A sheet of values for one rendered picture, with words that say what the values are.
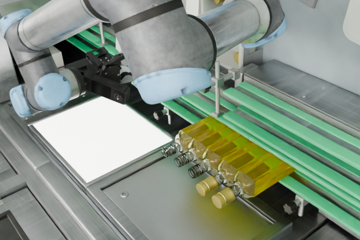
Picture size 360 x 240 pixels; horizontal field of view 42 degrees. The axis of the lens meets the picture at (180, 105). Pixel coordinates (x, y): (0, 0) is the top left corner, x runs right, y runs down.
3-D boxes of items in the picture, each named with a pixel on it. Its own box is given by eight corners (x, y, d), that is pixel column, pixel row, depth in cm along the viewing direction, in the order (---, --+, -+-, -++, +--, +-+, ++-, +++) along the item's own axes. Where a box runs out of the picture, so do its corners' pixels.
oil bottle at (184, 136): (229, 120, 141) (172, 149, 131) (229, 104, 138) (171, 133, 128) (242, 128, 138) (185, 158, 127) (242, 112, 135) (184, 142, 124)
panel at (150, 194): (111, 96, 181) (28, 130, 164) (110, 89, 179) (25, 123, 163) (292, 231, 119) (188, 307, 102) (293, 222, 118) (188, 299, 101)
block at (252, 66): (249, 89, 139) (232, 98, 135) (250, 61, 134) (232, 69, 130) (258, 94, 136) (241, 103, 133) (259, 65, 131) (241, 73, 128)
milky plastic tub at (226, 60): (222, 48, 152) (201, 56, 147) (222, -21, 140) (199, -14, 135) (261, 66, 140) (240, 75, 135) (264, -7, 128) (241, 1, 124)
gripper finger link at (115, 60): (129, 45, 119) (100, 64, 116) (133, 49, 118) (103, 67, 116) (133, 58, 123) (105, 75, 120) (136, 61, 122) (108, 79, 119)
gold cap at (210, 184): (208, 173, 115) (194, 181, 113) (217, 178, 112) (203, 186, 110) (210, 185, 116) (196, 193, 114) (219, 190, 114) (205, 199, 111)
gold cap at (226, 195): (231, 202, 111) (217, 211, 109) (223, 189, 112) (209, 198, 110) (237, 197, 108) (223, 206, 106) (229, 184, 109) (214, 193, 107)
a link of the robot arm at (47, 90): (24, 65, 95) (13, 70, 104) (46, 115, 97) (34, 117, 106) (59, 51, 99) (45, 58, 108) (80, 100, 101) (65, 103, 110)
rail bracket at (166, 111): (185, 112, 161) (153, 127, 155) (184, 95, 158) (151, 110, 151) (192, 117, 159) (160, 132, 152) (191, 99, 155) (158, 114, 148)
